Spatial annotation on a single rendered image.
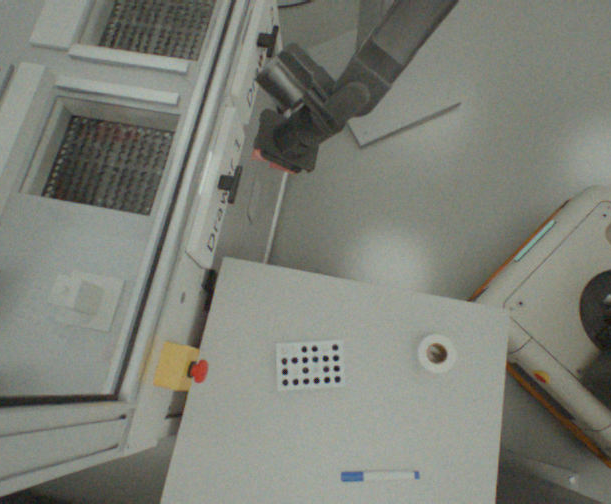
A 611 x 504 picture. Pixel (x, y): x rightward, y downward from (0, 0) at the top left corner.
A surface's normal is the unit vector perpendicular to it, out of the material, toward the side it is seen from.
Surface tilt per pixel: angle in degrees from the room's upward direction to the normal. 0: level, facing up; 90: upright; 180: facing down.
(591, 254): 0
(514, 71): 0
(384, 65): 58
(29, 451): 90
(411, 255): 0
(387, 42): 43
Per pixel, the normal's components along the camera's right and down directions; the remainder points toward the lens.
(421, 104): -0.01, -0.24
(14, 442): 0.98, 0.18
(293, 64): -0.26, 0.62
